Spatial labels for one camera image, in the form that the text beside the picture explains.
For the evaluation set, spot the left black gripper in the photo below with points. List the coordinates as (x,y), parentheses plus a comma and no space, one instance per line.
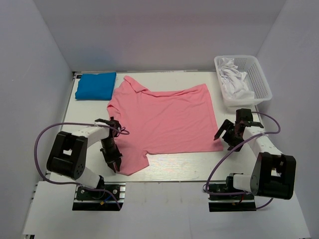
(117,157)

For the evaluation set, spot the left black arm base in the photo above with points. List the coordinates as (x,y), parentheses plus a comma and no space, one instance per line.
(85,200)

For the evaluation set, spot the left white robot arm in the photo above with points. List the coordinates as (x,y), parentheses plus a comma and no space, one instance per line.
(69,151)

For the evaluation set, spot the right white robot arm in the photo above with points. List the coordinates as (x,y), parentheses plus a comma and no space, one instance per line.
(273,175)

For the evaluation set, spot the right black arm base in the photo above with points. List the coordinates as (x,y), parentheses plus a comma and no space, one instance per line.
(231,195)

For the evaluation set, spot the white crumpled t shirt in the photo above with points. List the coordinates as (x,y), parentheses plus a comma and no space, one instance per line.
(233,80)

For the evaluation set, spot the folded blue t shirt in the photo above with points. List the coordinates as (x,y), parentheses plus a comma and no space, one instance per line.
(96,87)

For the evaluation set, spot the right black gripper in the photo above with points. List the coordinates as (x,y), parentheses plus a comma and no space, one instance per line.
(228,125)

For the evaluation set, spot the white plastic basket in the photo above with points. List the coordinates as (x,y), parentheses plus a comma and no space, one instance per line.
(255,80)

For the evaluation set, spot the pink t shirt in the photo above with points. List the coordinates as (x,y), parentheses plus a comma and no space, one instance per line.
(161,123)

